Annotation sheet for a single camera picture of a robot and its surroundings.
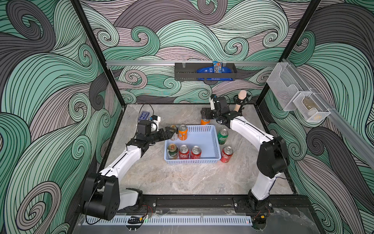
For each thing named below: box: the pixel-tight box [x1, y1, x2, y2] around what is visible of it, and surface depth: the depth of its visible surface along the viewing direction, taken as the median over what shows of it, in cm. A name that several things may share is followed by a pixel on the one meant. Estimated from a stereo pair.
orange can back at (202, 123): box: [200, 118, 211, 126], surface depth 100 cm
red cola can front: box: [178, 144, 190, 160], surface depth 84 cm
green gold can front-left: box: [168, 143, 178, 157], surface depth 85 cm
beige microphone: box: [233, 89, 247, 112], surface depth 91 cm
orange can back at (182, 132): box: [177, 124, 188, 141], surface depth 94 cm
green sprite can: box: [217, 128, 229, 145], surface depth 92 cm
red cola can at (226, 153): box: [220, 145, 234, 164], surface depth 84 cm
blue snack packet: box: [196, 60, 234, 81], surface depth 94 cm
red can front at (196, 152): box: [190, 145, 202, 160], surface depth 83 cm
